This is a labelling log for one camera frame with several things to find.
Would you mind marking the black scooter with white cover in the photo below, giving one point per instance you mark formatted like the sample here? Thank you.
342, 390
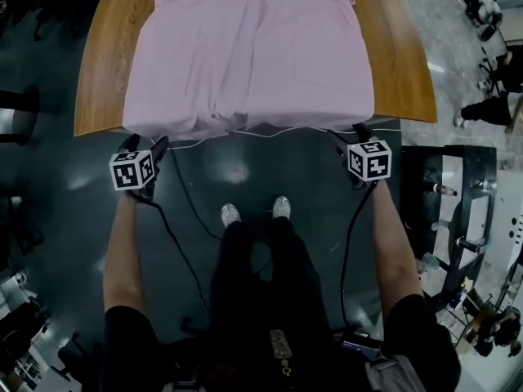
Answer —
484, 10

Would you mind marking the person's right forearm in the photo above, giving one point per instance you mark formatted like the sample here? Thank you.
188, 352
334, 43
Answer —
396, 251

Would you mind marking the person's left forearm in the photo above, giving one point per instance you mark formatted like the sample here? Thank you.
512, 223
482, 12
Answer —
122, 259

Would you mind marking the black screen device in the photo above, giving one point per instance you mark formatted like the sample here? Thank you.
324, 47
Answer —
361, 346

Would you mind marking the person's right shoe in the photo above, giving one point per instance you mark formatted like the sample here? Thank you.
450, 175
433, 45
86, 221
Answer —
282, 207

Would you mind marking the person's left shoe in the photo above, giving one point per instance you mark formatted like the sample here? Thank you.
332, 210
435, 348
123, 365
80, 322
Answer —
231, 215

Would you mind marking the person's black t-shirt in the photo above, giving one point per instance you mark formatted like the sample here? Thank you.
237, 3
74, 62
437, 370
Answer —
265, 300

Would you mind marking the black frame table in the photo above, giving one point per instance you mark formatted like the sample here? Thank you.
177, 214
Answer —
461, 202

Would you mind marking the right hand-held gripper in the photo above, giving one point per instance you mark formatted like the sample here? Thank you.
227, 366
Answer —
369, 159

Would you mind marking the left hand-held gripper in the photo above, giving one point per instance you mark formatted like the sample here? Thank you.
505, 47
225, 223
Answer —
130, 170

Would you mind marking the white panel box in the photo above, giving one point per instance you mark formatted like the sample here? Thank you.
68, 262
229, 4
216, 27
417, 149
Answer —
510, 219

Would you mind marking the clear plastic bottle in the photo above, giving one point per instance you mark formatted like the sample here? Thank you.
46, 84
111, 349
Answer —
487, 184

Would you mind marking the pink shirt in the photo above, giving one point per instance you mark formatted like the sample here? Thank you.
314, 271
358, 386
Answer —
245, 55

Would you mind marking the person's shoe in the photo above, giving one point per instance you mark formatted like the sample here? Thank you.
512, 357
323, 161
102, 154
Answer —
282, 207
231, 215

